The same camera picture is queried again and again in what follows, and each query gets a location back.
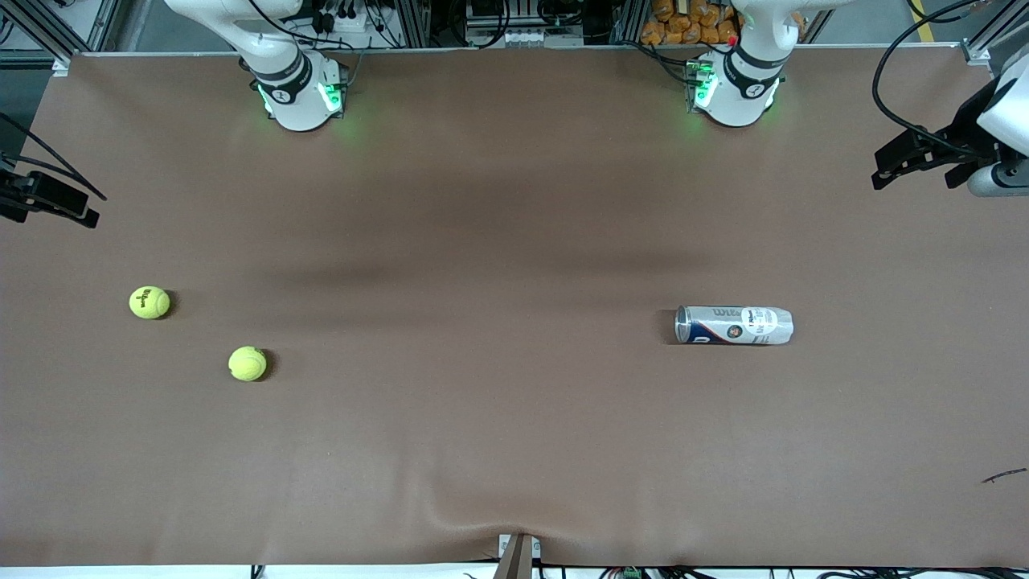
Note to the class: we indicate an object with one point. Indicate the orange packets pile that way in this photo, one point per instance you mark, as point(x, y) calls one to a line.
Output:
point(683, 20)

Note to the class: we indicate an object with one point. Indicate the yellow tennis ball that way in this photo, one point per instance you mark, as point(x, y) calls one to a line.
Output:
point(248, 363)
point(149, 302)

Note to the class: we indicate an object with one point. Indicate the aluminium frame strut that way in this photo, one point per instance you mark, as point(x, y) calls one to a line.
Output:
point(104, 24)

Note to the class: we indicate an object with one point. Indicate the brown table mat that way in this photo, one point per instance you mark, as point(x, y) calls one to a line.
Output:
point(514, 241)

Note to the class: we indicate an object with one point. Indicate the white power strip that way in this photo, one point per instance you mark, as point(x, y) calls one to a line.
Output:
point(522, 37)

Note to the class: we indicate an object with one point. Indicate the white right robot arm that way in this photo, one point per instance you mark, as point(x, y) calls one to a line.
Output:
point(297, 104)

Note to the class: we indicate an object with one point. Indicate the clear Wilson tennis ball can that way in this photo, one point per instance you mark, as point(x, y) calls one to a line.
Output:
point(733, 325)

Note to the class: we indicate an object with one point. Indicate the power strip with black plugs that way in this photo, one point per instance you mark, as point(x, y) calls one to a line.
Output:
point(338, 16)

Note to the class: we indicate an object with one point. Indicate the aluminium camera post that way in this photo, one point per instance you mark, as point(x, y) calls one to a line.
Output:
point(516, 556)

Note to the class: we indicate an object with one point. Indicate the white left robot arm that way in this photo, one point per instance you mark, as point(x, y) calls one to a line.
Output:
point(735, 104)

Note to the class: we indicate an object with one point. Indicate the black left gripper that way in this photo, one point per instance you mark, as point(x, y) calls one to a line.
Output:
point(963, 133)

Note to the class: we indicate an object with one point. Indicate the aluminium frame rail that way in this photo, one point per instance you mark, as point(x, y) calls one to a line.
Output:
point(977, 52)

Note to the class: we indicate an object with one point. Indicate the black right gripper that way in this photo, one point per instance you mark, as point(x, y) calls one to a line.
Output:
point(22, 195)

